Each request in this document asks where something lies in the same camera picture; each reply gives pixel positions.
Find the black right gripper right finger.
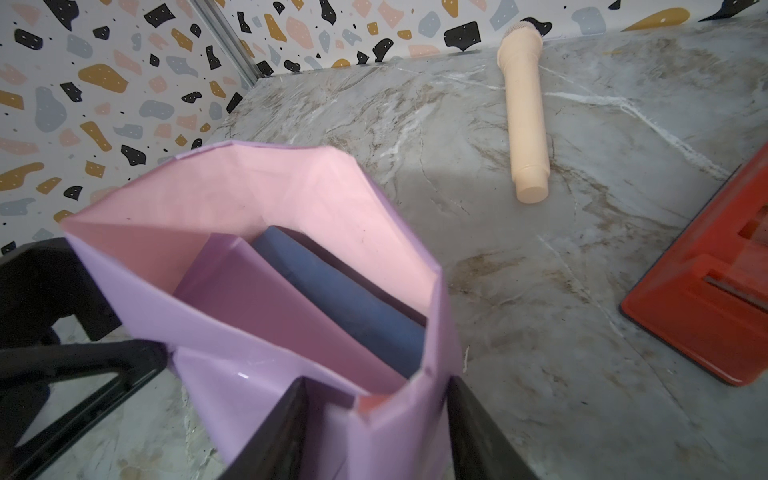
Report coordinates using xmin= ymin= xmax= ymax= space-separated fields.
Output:
xmin=446 ymin=376 xmax=537 ymax=480

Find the aluminium corner post left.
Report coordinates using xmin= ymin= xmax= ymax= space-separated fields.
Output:
xmin=191 ymin=0 xmax=262 ymax=87

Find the navy blue gift box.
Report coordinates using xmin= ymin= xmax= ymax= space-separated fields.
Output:
xmin=251 ymin=226 xmax=427 ymax=378

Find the beige toy microphone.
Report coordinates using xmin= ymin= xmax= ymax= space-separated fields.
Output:
xmin=497 ymin=21 xmax=550 ymax=204

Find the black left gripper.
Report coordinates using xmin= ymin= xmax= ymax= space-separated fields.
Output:
xmin=1 ymin=237 xmax=168 ymax=479

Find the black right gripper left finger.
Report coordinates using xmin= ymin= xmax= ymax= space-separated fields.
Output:
xmin=220 ymin=377 xmax=309 ymax=480

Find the pink wrapping paper sheet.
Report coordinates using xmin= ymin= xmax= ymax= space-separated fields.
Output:
xmin=61 ymin=141 xmax=461 ymax=479

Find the red tape dispenser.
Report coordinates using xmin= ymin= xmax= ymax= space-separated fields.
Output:
xmin=619 ymin=148 xmax=767 ymax=386

